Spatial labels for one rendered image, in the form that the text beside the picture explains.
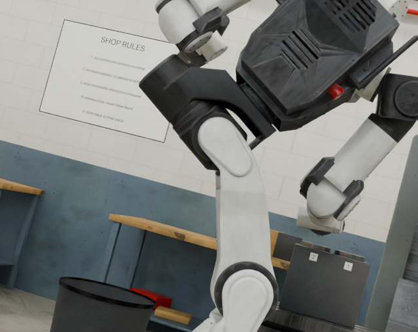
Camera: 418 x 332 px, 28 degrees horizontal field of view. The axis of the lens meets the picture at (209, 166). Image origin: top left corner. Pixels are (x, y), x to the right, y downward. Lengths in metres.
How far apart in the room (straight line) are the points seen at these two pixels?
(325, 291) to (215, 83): 0.81
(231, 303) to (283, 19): 0.61
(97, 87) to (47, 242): 1.39
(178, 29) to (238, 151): 0.30
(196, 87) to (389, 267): 1.18
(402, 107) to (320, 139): 4.87
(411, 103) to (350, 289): 0.73
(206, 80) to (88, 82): 5.47
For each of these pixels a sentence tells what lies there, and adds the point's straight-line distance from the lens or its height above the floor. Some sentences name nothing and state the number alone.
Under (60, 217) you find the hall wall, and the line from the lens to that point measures 7.20.
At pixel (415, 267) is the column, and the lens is 2.77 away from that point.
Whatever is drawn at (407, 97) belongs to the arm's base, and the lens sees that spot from 1.84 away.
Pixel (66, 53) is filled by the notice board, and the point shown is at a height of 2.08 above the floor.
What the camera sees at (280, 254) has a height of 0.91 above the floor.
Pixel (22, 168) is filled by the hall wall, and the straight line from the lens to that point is 7.39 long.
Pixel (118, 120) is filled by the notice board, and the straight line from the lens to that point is 7.11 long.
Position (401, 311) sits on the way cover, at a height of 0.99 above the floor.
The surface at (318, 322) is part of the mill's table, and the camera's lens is 2.31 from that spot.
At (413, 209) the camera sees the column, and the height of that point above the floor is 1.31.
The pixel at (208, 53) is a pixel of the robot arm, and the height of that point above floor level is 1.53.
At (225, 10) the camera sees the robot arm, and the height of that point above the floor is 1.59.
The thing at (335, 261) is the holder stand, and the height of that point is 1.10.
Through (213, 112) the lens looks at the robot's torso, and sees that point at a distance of 1.82.
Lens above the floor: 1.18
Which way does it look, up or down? 2 degrees up
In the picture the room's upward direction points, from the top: 15 degrees clockwise
